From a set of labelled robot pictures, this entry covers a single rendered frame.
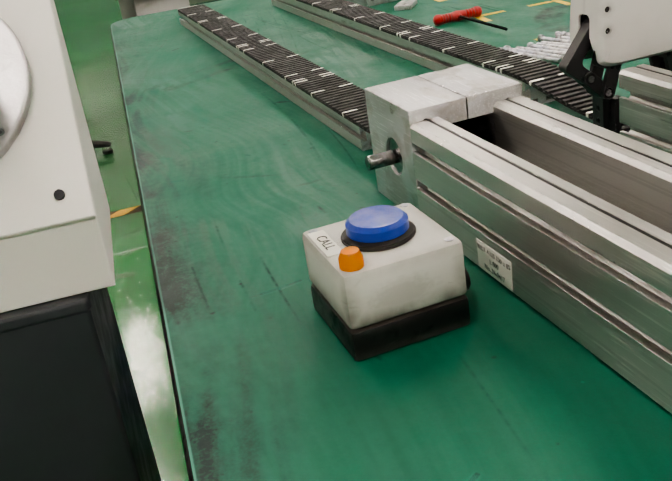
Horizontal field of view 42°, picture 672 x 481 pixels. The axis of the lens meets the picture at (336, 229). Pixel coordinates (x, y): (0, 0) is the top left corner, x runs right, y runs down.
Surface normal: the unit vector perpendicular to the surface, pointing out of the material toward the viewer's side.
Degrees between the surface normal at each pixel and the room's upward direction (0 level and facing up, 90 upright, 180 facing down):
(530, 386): 0
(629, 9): 92
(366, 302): 90
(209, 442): 0
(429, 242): 0
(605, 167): 90
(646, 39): 96
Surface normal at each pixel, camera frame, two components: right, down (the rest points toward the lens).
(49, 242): 0.26, 0.36
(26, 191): 0.07, -0.39
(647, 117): -0.93, 0.26
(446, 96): -0.14, -0.90
